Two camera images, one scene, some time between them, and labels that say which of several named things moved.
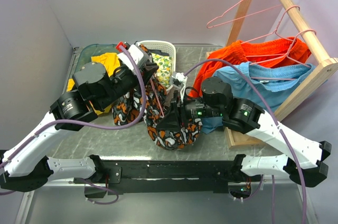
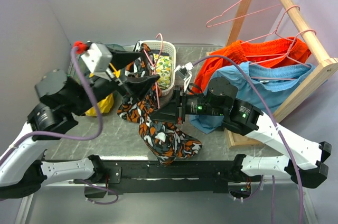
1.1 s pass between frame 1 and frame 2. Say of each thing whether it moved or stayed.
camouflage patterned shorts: moved
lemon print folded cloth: stayed
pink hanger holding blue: stayed
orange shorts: stayed
